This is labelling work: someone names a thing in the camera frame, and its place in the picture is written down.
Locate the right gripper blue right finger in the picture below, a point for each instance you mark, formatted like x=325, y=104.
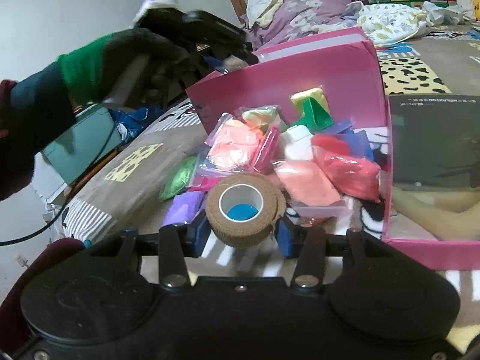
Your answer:
x=290, y=237

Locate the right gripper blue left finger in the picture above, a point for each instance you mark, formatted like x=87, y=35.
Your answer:
x=197, y=235

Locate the purple clay bag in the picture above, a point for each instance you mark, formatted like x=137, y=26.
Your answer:
x=184, y=208

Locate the tan bandage tape roll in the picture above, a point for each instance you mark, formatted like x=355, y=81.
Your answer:
x=244, y=208

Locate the pink box lid with photo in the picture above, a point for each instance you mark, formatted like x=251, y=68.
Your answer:
x=434, y=179

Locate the green black gloved left hand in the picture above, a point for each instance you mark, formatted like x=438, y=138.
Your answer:
x=90, y=72

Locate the salmon pink clay bag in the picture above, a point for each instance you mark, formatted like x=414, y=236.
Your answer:
x=306, y=183

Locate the green clay bag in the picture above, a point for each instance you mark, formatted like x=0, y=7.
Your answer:
x=178, y=178

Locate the magenta clay bag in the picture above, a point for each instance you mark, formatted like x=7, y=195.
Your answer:
x=262, y=159

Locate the red clay bag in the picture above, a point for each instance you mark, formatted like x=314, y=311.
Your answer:
x=356, y=177

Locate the white clay bag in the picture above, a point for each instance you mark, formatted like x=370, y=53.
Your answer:
x=296, y=143

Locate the light pink clay bag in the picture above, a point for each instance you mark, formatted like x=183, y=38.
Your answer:
x=232, y=144

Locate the purple floral duvet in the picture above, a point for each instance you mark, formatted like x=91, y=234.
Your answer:
x=296, y=19

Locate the yellow clay bag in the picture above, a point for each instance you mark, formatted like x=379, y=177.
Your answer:
x=316, y=93

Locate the blue clay bag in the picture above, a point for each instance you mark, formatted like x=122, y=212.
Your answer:
x=357, y=143

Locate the pink cardboard box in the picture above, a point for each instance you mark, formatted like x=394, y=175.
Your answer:
x=342, y=63

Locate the teal storage box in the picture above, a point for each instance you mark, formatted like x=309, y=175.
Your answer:
x=92, y=137

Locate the white leaf-print blanket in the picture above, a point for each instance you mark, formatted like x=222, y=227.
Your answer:
x=387, y=24

